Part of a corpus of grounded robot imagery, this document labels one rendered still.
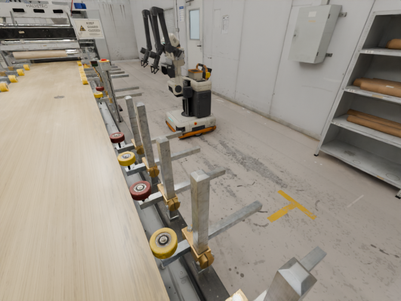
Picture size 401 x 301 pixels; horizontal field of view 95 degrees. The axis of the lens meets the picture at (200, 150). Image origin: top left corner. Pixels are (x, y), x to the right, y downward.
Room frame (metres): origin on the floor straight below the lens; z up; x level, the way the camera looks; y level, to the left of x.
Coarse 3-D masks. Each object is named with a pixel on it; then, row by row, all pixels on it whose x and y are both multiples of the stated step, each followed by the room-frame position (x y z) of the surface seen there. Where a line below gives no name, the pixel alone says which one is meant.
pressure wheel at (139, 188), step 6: (132, 186) 0.53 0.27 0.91; (138, 186) 0.52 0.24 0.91; (144, 186) 0.53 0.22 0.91; (150, 186) 0.53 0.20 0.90; (132, 192) 0.50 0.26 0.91; (138, 192) 0.50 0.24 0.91; (144, 192) 0.50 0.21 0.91; (150, 192) 0.52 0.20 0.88; (132, 198) 0.49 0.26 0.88; (138, 198) 0.48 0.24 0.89; (144, 198) 0.49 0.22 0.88
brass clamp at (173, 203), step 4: (160, 184) 0.61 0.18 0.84; (160, 188) 0.58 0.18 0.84; (164, 196) 0.53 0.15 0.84; (176, 196) 0.53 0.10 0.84; (164, 200) 0.53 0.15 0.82; (168, 200) 0.51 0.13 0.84; (172, 200) 0.52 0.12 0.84; (176, 200) 0.52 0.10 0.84; (168, 204) 0.50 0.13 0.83; (172, 204) 0.50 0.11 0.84; (176, 204) 0.51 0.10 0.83; (168, 208) 0.50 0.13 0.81; (172, 208) 0.50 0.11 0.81; (176, 208) 0.51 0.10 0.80
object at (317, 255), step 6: (318, 246) 0.31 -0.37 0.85; (312, 252) 0.30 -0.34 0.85; (318, 252) 0.30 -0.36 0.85; (324, 252) 0.30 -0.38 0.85; (306, 258) 0.28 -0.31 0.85; (312, 258) 0.28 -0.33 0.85; (318, 258) 0.28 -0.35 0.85; (306, 264) 0.26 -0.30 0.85; (312, 264) 0.26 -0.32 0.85; (264, 294) 0.19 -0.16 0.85; (258, 300) 0.18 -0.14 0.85
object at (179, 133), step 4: (176, 132) 1.15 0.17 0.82; (180, 132) 1.15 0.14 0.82; (160, 136) 1.09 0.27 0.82; (168, 136) 1.10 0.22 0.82; (172, 136) 1.11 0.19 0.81; (176, 136) 1.13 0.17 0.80; (152, 140) 1.04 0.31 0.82; (128, 144) 0.99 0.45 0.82; (132, 144) 0.99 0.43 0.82; (120, 148) 0.94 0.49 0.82; (124, 148) 0.95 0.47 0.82; (128, 148) 0.96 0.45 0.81; (132, 148) 0.98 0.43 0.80; (120, 152) 0.93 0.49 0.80
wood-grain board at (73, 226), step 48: (0, 96) 1.75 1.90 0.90; (48, 96) 1.74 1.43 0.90; (0, 144) 0.87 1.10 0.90; (48, 144) 0.86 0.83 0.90; (96, 144) 0.86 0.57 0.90; (0, 192) 0.51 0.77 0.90; (48, 192) 0.50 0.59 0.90; (96, 192) 0.50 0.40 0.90; (0, 240) 0.31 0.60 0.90; (48, 240) 0.31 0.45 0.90; (96, 240) 0.31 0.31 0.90; (144, 240) 0.31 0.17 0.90; (0, 288) 0.19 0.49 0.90; (48, 288) 0.19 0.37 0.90; (96, 288) 0.19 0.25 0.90; (144, 288) 0.19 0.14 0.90
